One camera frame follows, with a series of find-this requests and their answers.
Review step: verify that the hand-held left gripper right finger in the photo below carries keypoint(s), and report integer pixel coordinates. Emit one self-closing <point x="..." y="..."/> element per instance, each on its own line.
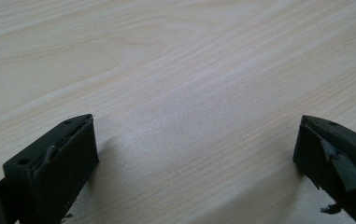
<point x="337" y="158"/>

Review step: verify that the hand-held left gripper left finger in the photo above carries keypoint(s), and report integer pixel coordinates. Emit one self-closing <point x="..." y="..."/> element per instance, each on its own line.
<point x="54" y="168"/>

